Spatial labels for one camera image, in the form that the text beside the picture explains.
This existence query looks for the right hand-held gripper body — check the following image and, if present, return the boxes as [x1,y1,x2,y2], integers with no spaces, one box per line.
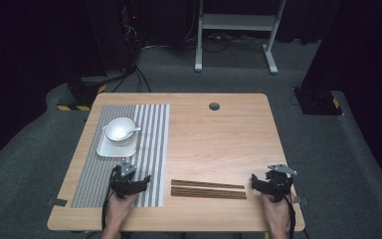
[264,163,298,203]

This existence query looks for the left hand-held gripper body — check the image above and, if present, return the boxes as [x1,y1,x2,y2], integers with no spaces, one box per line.
[108,161,141,200]

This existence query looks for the pile of brown wooden chopsticks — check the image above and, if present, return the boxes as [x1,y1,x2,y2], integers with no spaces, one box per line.
[170,178,248,200]

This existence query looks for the person's left hand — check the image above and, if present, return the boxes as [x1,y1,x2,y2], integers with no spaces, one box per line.
[106,191,139,229]

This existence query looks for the person's right hand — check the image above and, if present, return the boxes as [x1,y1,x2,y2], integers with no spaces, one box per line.
[261,192,295,233]

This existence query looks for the grey white striped placemat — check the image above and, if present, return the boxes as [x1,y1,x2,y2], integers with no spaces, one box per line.
[71,104,171,209]

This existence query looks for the white square plate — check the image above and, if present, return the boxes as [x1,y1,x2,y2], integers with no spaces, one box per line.
[95,132,139,158]

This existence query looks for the white ceramic spoon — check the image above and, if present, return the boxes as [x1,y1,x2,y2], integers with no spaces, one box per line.
[112,124,143,140]

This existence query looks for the white bowl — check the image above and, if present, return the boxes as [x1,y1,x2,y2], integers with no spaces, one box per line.
[102,117,139,147]

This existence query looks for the black stand base yellow tape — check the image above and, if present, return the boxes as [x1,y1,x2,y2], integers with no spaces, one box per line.
[67,75,108,108]
[292,87,344,117]

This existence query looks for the yellow black hazard tape strip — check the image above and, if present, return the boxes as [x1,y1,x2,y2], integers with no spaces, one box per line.
[56,105,92,113]

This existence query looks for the black equipment rack red light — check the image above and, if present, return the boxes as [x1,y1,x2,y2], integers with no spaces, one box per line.
[118,0,144,69]

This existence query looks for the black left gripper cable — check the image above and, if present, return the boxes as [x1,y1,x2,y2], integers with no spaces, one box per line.
[100,184,113,233]

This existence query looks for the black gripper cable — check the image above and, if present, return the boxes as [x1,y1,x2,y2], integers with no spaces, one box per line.
[100,184,113,233]
[278,185,296,239]

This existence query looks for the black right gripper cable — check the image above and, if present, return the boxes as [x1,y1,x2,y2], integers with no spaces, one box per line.
[278,185,296,239]

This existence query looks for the black floor cables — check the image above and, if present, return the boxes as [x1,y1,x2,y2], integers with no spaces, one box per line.
[111,64,152,94]

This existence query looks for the white metal stand frame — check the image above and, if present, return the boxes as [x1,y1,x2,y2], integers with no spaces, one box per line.
[194,0,288,76]

